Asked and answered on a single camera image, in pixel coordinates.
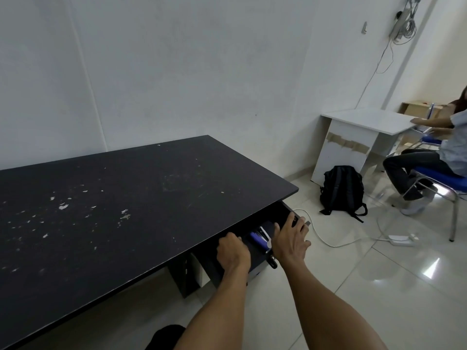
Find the person's right hand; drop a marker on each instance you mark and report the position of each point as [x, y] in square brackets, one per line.
[289, 242]

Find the person's left hand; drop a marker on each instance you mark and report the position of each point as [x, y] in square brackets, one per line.
[233, 255]

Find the person's left fingers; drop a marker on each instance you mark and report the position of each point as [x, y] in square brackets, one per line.
[230, 239]

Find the white floor power strip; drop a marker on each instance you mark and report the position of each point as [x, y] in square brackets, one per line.
[401, 240]

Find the brown cardboard box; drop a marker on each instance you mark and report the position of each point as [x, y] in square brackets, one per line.
[414, 108]

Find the brown tape strip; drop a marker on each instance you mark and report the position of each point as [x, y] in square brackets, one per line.
[346, 142]

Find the white wall switch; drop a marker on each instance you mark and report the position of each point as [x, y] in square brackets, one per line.
[364, 28]

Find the black backpack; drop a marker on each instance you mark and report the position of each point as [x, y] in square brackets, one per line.
[342, 187]

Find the person's black trouser leg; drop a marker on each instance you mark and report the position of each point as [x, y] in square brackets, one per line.
[165, 338]

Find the person's right thumb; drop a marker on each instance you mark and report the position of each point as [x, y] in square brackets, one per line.
[276, 230]

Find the small white desk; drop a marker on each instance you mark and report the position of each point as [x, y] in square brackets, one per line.
[359, 133]

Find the person's left forearm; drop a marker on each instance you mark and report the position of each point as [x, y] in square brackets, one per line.
[215, 309]

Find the black desk drawer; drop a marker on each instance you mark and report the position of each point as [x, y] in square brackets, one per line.
[255, 253]

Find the person's right forearm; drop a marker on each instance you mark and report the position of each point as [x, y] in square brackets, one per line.
[321, 306]

